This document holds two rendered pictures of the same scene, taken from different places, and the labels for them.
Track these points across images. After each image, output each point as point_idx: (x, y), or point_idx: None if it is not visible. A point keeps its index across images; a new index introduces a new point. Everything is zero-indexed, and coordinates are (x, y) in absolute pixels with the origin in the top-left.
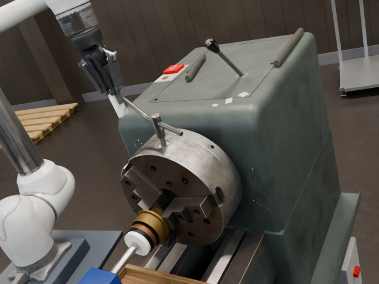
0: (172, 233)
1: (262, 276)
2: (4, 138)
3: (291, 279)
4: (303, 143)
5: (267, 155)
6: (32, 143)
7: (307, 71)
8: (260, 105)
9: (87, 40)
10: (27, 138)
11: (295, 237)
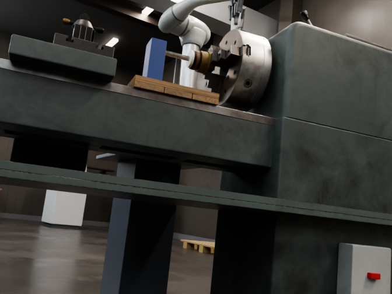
0: (216, 90)
1: (254, 142)
2: (182, 78)
3: (277, 168)
4: (347, 98)
5: (294, 51)
6: None
7: (380, 65)
8: (304, 23)
9: None
10: (193, 87)
11: (300, 143)
